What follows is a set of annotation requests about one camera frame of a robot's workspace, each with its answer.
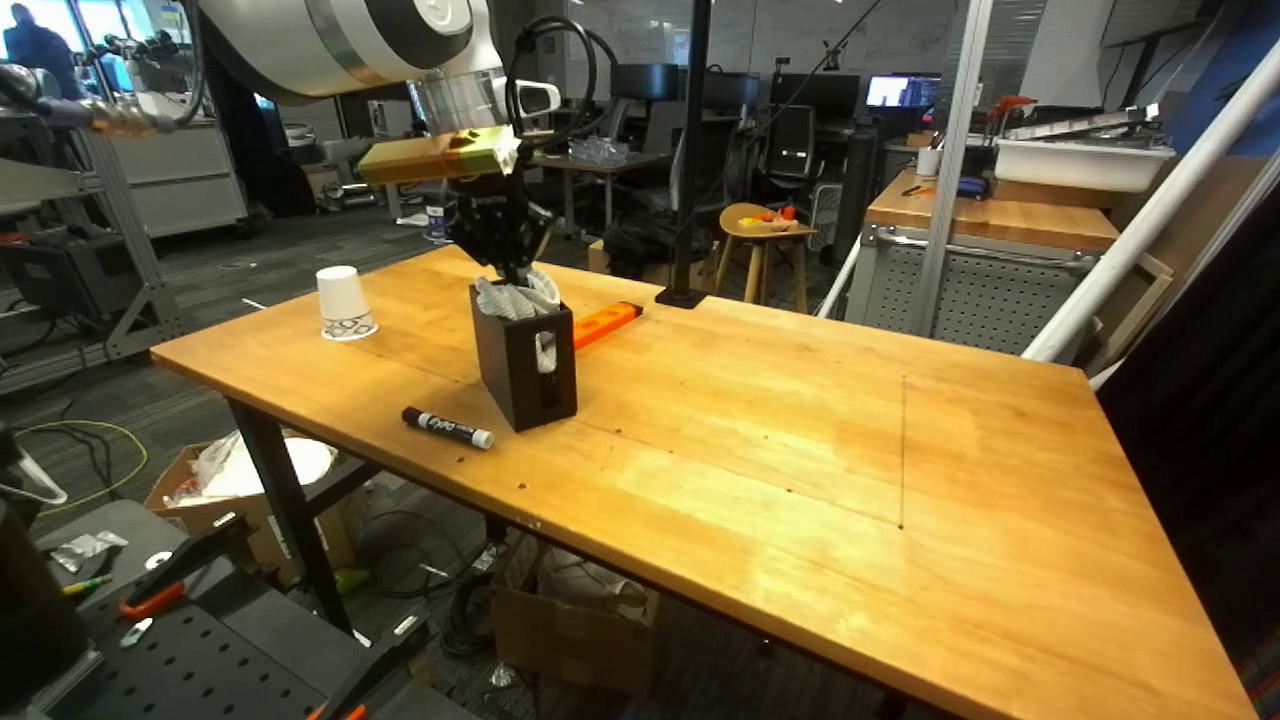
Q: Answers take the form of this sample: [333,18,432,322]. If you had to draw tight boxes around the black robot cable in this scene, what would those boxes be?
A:
[504,7,624,134]

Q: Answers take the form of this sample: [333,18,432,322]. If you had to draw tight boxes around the black perforated box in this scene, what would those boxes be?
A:
[466,275,579,434]

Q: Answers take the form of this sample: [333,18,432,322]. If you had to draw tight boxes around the round wooden stool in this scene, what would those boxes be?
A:
[710,199,817,307]

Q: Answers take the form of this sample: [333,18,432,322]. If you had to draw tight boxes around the white paper cup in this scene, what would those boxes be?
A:
[311,259,381,346]

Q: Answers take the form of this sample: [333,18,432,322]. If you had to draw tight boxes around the white vertical metal pole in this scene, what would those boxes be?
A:
[909,0,1001,335]

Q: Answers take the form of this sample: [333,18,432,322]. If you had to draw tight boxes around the cardboard box with plastic bag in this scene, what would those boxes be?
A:
[138,426,361,580]

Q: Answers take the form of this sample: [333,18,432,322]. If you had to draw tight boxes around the slanted metal frame bar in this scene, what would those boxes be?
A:
[1019,45,1280,368]

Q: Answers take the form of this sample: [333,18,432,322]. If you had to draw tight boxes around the short white bar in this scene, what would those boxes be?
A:
[817,235,867,322]

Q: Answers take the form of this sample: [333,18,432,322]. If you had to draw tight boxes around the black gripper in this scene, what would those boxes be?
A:
[439,171,560,289]

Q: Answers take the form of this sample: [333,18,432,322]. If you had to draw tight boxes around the computer monitor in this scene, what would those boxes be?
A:
[860,72,942,117]

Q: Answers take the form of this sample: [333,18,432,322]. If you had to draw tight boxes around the black table leg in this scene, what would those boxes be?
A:
[225,394,382,637]

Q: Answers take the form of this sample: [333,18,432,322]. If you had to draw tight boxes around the wooden workbench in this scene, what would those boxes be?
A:
[842,165,1128,361]

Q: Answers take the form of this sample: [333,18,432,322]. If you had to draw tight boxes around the black vertical stand pole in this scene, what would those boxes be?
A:
[654,0,716,311]

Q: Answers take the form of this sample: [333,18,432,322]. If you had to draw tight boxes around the white drawer cabinet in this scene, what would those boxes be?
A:
[103,117,253,243]

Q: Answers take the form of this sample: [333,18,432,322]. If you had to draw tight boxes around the person in dark clothes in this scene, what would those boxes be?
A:
[0,0,92,96]

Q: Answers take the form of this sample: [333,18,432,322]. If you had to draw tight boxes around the black marker pen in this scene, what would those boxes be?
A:
[399,405,501,457]

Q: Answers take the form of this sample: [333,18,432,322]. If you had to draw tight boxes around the yellow floor cable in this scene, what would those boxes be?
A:
[9,417,157,520]

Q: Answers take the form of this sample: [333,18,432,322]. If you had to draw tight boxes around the orange handled pliers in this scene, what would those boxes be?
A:
[115,512,253,628]

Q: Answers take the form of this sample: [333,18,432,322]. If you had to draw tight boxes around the small background table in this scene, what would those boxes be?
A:
[530,134,675,235]

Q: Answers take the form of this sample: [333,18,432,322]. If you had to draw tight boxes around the grey metal shelf rack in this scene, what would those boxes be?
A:
[0,96,183,400]

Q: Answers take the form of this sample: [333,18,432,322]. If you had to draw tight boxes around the brown cardboard box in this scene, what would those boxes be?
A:
[492,536,663,697]

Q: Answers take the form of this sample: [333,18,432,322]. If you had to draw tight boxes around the black perforated plate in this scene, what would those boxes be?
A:
[50,583,472,720]

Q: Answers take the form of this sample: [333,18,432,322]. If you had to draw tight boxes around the orange and black block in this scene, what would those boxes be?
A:
[573,299,647,353]

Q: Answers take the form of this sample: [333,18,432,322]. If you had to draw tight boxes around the white plastic tray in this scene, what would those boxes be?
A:
[993,126,1182,194]

